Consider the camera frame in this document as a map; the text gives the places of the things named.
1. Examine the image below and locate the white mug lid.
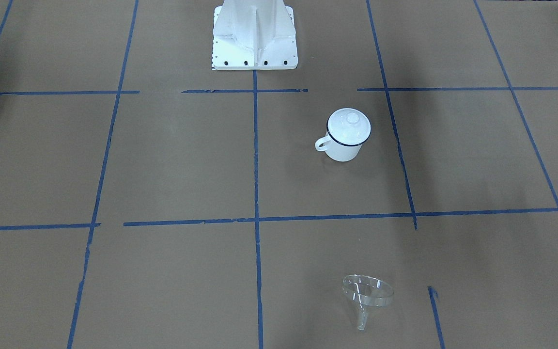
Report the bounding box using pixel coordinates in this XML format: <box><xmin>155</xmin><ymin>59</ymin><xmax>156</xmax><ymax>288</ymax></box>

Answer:
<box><xmin>327</xmin><ymin>108</ymin><xmax>372</xmax><ymax>146</ymax></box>

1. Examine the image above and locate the clear glass funnel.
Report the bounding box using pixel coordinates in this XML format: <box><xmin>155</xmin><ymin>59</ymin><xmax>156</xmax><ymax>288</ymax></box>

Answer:
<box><xmin>342</xmin><ymin>274</ymin><xmax>395</xmax><ymax>332</ymax></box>

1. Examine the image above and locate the white enamel mug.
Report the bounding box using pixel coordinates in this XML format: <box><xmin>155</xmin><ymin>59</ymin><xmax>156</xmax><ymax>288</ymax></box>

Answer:
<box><xmin>314</xmin><ymin>132</ymin><xmax>364</xmax><ymax>162</ymax></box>

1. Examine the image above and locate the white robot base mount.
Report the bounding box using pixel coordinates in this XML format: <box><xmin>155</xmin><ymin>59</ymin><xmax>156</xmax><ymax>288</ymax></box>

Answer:
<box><xmin>211</xmin><ymin>0</ymin><xmax>299</xmax><ymax>71</ymax></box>

